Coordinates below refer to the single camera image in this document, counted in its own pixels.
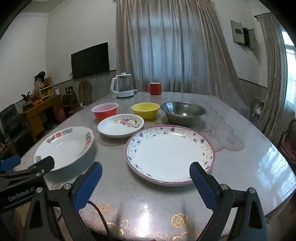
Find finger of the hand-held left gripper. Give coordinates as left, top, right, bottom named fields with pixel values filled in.
left=0, top=155, right=22, bottom=174
left=0, top=156, right=55, bottom=184

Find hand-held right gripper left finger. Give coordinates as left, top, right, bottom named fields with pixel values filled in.
left=24, top=161, right=103, bottom=241

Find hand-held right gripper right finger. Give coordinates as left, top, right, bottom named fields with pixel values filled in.
left=189, top=161, right=269, bottom=241

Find white plate red blue flowers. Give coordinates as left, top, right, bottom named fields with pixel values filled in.
left=34, top=126, right=95, bottom=172

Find large pink-rimmed floral plate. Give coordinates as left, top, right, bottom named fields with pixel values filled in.
left=124, top=125, right=216, bottom=186

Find small white pink-flower plate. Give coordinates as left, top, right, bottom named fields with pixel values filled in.
left=97, top=114, right=144, bottom=139

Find red plastic bowl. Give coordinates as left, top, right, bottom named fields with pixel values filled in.
left=91, top=103, right=119, bottom=121

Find stainless steel bowl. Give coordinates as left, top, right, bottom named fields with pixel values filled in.
left=160, top=101, right=207, bottom=127

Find yellow plastic bowl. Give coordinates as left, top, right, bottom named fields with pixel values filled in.
left=131, top=103, right=160, bottom=120

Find black leather sofa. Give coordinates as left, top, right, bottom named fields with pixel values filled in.
left=0, top=104, right=30, bottom=151

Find wooden cabinet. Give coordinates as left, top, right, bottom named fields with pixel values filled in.
left=22, top=94, right=63, bottom=139

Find dark wooden chair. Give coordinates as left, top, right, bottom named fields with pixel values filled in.
left=62, top=93, right=77, bottom=118

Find assorted produce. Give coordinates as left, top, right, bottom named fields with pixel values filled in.
left=22, top=93, right=43, bottom=109

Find wooden shelf rack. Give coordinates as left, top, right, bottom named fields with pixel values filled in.
left=33, top=72, right=60, bottom=102

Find carved wooden chair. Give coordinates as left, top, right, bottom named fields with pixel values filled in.
left=78, top=80, right=93, bottom=106

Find dark bag by curtain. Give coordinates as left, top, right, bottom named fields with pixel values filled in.
left=251, top=97, right=265, bottom=121

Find round-backed dark chair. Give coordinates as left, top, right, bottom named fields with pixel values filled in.
left=279, top=118, right=296, bottom=163

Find white electric kettle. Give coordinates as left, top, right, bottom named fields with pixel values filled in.
left=110, top=72, right=137, bottom=99

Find red mug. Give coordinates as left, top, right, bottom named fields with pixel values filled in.
left=145, top=82, right=162, bottom=95

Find narrow beige curtain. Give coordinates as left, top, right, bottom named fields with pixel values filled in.
left=254, top=13, right=288, bottom=144

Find window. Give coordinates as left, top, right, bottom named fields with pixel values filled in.
left=285, top=44, right=296, bottom=107

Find wide beige curtain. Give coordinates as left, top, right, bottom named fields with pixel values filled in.
left=115, top=0, right=249, bottom=112

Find black cable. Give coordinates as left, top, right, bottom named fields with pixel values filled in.
left=87, top=200, right=110, bottom=241

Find black wall television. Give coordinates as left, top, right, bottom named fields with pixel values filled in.
left=71, top=42, right=110, bottom=79

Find wall electrical box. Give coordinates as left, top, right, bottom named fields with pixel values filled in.
left=230, top=20, right=258, bottom=52

